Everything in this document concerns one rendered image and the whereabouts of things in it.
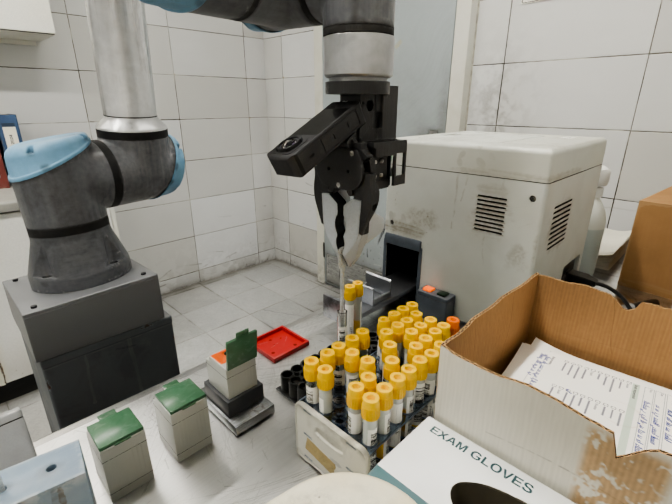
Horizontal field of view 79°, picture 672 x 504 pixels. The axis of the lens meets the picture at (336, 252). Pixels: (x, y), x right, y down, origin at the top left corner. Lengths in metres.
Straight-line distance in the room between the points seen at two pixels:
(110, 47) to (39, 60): 1.89
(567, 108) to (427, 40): 0.72
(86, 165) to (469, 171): 0.59
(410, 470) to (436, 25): 2.02
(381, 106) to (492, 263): 0.31
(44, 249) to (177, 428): 0.40
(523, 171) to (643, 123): 1.32
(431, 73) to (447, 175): 1.54
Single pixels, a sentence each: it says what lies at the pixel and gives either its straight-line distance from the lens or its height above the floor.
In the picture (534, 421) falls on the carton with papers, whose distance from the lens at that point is 0.38.
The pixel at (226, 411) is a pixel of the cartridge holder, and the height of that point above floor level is 0.90.
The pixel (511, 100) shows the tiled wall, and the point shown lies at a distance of 2.06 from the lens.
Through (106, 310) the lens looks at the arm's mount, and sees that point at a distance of 0.74.
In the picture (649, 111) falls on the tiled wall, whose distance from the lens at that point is 1.92.
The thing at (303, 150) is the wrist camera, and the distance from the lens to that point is 0.40.
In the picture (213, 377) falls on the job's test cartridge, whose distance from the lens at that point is 0.53.
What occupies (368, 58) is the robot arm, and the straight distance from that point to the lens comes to 0.45.
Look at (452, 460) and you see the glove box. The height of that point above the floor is 0.94.
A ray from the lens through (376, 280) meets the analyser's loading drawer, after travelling 0.72.
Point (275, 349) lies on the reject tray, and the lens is 0.64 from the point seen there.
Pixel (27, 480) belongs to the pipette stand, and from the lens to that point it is 0.40.
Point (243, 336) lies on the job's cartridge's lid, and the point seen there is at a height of 0.99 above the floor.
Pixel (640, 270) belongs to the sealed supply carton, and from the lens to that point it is 1.01.
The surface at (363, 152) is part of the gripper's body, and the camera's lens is 0.44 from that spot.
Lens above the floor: 1.23
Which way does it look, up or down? 20 degrees down
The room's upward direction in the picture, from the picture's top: straight up
